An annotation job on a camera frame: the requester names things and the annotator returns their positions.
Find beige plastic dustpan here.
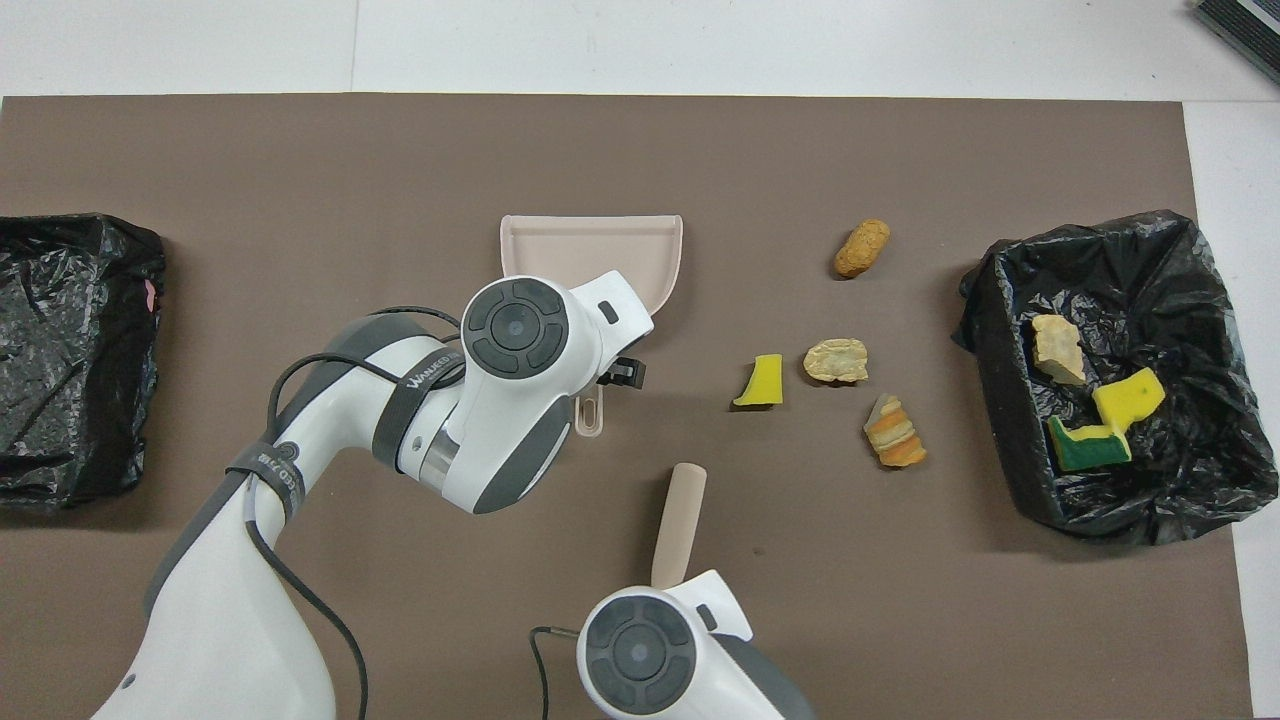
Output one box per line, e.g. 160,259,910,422
500,214,685,439

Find small yellow sponge wedge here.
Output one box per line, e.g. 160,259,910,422
732,353,785,409

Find beige hand brush black bristles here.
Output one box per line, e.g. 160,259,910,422
650,462,709,591

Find pale foam scrap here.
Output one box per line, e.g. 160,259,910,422
803,338,870,385
1032,314,1088,387

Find brown potato shaped scrap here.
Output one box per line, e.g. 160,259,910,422
834,218,892,280

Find orange striped foam scrap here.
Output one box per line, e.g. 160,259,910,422
862,393,928,469

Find yellow green sponge piece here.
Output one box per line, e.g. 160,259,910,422
1092,367,1168,433
1046,414,1134,473

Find black bag lined bin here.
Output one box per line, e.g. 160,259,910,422
952,209,1280,546

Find black bag bin pink mark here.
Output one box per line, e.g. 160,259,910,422
0,212,167,511

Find large brown table mat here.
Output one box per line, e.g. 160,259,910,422
0,93,1254,720

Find dark ribbed device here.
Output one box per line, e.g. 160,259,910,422
1192,0,1280,86

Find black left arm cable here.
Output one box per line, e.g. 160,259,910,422
245,305,466,720

